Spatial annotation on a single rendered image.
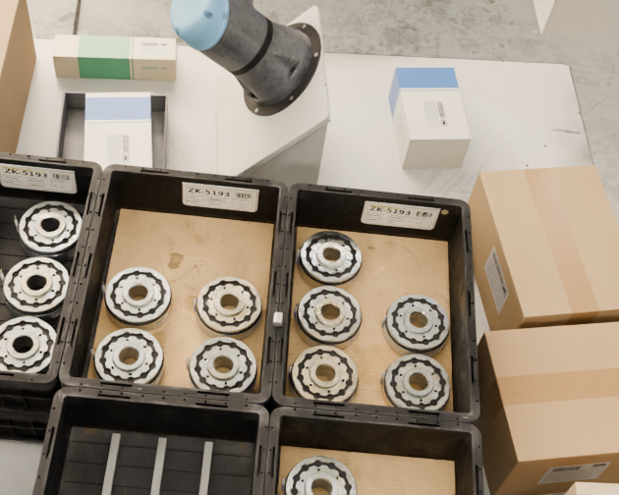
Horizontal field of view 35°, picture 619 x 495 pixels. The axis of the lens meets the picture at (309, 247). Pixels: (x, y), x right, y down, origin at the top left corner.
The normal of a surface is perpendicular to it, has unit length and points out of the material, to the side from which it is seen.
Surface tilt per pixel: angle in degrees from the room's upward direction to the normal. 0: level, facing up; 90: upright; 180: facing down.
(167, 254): 0
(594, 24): 90
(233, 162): 47
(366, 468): 0
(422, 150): 90
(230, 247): 0
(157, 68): 90
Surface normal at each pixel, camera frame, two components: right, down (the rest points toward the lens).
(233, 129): -0.66, -0.37
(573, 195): 0.10, -0.56
